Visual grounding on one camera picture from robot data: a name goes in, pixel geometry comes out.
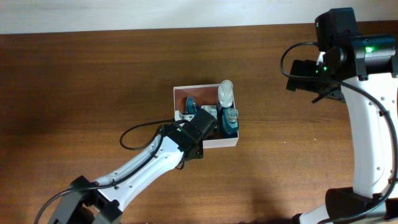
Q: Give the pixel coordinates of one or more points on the blue Listerine mouthwash bottle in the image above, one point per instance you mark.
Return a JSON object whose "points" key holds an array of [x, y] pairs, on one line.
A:
{"points": [[230, 125]]}

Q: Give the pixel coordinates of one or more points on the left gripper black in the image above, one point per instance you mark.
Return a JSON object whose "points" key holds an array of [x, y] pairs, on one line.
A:
{"points": [[200, 151]]}

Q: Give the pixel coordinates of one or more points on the white square cardboard box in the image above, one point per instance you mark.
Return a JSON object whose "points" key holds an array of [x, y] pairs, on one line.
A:
{"points": [[203, 95]]}

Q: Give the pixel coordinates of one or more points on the blue white toothbrush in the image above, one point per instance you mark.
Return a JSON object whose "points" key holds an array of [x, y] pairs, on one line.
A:
{"points": [[189, 105]]}

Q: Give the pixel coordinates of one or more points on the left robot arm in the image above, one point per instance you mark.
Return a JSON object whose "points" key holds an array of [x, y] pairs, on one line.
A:
{"points": [[104, 199]]}

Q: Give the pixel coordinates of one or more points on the green white toothpaste tube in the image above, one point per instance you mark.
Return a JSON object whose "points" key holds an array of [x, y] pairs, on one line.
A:
{"points": [[195, 109]]}

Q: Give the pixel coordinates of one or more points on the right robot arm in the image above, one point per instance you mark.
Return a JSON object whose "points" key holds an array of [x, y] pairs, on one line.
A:
{"points": [[360, 71]]}

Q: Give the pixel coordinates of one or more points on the dark purple pump bottle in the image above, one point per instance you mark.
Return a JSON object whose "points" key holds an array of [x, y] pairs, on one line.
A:
{"points": [[225, 95]]}

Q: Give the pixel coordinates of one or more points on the green white soap packet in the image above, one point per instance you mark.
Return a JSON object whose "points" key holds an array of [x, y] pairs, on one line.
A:
{"points": [[212, 109]]}

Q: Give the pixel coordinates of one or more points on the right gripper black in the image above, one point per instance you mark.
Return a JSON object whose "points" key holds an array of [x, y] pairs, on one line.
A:
{"points": [[306, 85]]}

